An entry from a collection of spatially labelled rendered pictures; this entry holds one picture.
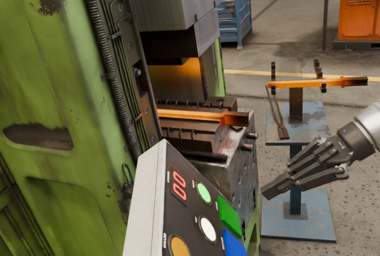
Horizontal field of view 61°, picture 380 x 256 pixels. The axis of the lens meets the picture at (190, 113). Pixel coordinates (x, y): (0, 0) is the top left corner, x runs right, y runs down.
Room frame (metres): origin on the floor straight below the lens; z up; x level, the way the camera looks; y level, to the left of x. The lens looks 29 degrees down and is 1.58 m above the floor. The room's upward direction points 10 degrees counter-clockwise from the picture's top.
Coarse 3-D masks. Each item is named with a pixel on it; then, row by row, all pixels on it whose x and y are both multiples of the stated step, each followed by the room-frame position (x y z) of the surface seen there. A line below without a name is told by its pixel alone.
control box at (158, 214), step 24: (168, 144) 0.59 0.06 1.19; (144, 168) 0.54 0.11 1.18; (168, 168) 0.51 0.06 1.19; (192, 168) 0.59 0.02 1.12; (144, 192) 0.47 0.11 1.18; (168, 192) 0.44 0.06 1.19; (192, 192) 0.51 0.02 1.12; (216, 192) 0.58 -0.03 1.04; (144, 216) 0.40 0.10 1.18; (168, 216) 0.39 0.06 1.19; (192, 216) 0.44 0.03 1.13; (216, 216) 0.50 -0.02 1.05; (144, 240) 0.35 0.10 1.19; (168, 240) 0.34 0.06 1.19; (192, 240) 0.38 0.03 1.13; (216, 240) 0.42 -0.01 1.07; (240, 240) 0.49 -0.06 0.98
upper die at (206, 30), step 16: (208, 16) 0.99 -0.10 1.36; (144, 32) 0.96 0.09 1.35; (160, 32) 0.94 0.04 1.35; (176, 32) 0.91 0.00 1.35; (192, 32) 0.89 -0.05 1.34; (208, 32) 0.97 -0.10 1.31; (144, 48) 0.97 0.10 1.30; (160, 48) 0.94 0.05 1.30; (176, 48) 0.92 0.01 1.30; (192, 48) 0.89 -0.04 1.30
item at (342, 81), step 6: (342, 78) 1.24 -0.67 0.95; (348, 78) 1.23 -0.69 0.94; (354, 78) 1.22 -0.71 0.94; (360, 78) 1.21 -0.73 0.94; (366, 78) 1.20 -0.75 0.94; (270, 84) 1.32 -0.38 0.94; (276, 84) 1.31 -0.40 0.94; (282, 84) 1.30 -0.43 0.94; (288, 84) 1.29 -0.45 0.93; (294, 84) 1.28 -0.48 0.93; (300, 84) 1.28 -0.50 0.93; (306, 84) 1.27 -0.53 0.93; (312, 84) 1.26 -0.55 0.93; (318, 84) 1.25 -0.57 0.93; (330, 84) 1.24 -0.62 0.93; (336, 84) 1.23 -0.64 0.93; (342, 84) 1.21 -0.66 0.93; (348, 84) 1.22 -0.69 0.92; (354, 84) 1.21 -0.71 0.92; (360, 84) 1.20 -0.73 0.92; (366, 84) 1.19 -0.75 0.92
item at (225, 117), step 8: (160, 112) 1.10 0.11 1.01; (168, 112) 1.08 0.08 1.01; (176, 112) 1.07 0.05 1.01; (184, 112) 1.06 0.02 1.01; (192, 112) 1.05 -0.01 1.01; (200, 112) 1.04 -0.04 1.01; (208, 112) 1.03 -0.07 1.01; (216, 112) 1.02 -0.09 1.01; (224, 112) 1.00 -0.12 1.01; (232, 112) 0.98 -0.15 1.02; (240, 112) 0.97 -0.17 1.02; (248, 112) 0.96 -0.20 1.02; (224, 120) 0.97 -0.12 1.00; (232, 120) 0.97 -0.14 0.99; (240, 120) 0.96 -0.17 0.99; (248, 120) 0.95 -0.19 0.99
